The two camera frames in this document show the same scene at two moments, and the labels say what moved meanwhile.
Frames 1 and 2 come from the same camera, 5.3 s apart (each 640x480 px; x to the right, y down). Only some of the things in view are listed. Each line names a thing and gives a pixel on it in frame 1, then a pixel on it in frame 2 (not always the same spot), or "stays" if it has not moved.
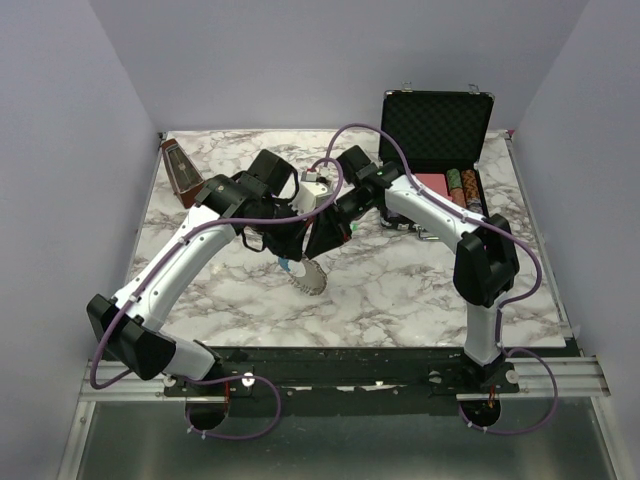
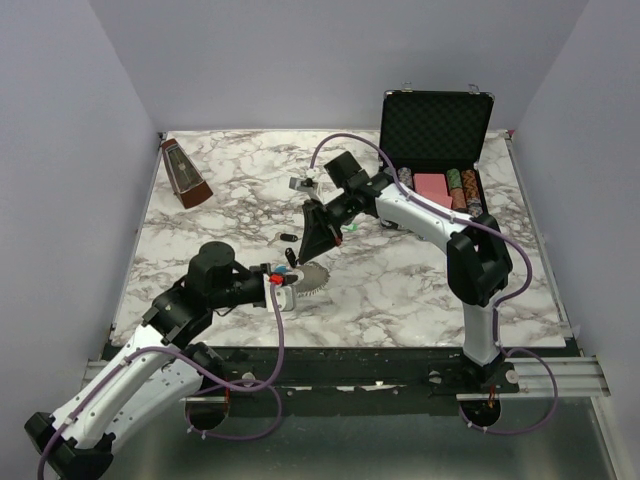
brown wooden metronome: (187, 179) stays
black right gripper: (328, 232) stays
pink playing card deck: (436, 182) stays
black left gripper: (291, 247) -> (260, 274)
